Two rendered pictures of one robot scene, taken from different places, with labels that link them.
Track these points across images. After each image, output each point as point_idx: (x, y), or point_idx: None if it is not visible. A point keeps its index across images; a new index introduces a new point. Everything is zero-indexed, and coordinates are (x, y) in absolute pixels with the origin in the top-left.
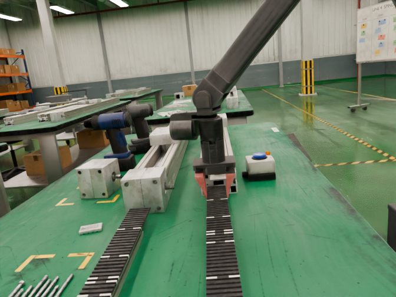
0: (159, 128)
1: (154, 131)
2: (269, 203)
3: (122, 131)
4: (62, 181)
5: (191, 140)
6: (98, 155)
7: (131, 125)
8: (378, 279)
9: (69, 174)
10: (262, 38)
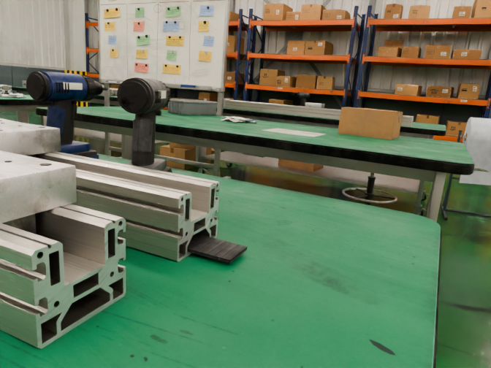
0: (36, 126)
1: (21, 123)
2: None
3: (47, 106)
4: (100, 157)
5: (136, 255)
6: (207, 177)
7: (36, 97)
8: None
9: (126, 161)
10: None
